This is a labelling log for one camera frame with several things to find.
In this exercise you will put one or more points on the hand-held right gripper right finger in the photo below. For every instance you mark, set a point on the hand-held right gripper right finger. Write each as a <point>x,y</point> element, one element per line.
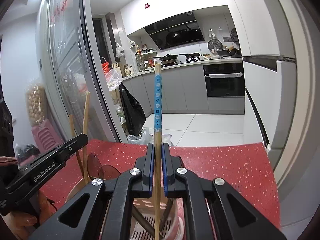
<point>165,172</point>

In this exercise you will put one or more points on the black garbage bag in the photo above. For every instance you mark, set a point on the black garbage bag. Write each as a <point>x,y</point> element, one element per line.
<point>132,112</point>

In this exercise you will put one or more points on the wall socket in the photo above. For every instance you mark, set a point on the wall socket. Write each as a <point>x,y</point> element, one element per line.
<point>227,39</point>

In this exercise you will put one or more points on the hanging plastic bag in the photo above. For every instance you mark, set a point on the hanging plastic bag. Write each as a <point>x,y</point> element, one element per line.
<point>120,51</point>

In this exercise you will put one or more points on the bag of nuts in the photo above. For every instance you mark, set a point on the bag of nuts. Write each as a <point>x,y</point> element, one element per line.
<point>36,105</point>

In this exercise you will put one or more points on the sliding glass door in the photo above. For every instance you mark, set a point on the sliding glass door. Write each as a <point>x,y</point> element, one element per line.
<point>70,55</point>

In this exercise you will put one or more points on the small black bag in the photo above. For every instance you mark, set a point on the small black bag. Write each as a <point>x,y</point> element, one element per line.
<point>26,152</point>

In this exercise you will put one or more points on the dark cooking pot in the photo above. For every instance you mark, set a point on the dark cooking pot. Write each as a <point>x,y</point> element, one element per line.
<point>226,52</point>

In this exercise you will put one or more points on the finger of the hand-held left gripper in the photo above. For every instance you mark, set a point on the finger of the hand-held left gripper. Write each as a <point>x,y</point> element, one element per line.
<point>50,165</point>

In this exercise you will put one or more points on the spice rack with bottles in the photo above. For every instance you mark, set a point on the spice rack with bottles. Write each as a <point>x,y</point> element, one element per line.
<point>145,60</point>

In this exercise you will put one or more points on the red plastic basket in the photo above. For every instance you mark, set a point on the red plastic basket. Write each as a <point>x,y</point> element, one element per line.
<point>105,68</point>

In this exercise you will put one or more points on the stack of pink stools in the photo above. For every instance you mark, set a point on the stack of pink stools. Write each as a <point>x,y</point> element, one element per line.
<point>45,137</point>

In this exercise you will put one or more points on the black range hood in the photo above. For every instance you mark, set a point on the black range hood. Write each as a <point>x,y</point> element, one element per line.
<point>175,35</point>

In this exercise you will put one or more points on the round black rack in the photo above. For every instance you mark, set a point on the round black rack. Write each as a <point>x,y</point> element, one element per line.
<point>235,37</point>

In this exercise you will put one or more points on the white plastic bags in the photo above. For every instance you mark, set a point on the white plastic bags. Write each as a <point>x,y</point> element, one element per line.
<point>136,138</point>

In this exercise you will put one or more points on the grey lower cabinets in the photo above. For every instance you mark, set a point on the grey lower cabinets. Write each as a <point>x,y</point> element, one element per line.
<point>180,87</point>

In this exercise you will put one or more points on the beige cutlery holder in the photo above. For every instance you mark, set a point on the beige cutlery holder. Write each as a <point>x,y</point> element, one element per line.
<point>75,188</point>

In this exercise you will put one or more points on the round grey rack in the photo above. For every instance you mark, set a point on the round grey rack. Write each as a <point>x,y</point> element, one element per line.
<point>213,45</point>

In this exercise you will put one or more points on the white refrigerator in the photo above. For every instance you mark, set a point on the white refrigerator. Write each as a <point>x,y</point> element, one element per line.
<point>260,30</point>

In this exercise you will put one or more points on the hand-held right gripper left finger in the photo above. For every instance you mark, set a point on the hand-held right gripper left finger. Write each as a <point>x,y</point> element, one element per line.
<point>150,170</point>

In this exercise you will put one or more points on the white upper cabinets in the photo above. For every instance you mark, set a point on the white upper cabinets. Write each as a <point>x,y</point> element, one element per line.
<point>162,7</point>

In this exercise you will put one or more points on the person's left hand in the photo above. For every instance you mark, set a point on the person's left hand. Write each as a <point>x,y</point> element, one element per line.
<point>27,220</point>

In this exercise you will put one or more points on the blue patterned chopstick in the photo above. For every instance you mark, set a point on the blue patterned chopstick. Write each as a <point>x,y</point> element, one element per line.
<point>157,92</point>

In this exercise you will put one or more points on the black built-in oven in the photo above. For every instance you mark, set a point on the black built-in oven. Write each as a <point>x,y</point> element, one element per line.
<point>225,87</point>

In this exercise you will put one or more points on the black frying pan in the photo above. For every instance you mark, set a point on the black frying pan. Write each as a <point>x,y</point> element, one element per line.
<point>192,54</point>

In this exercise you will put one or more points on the black wok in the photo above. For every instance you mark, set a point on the black wok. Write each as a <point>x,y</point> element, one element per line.
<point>167,58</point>

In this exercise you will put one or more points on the wooden utensil holder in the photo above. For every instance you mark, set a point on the wooden utensil holder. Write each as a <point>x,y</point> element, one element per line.
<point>125,70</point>

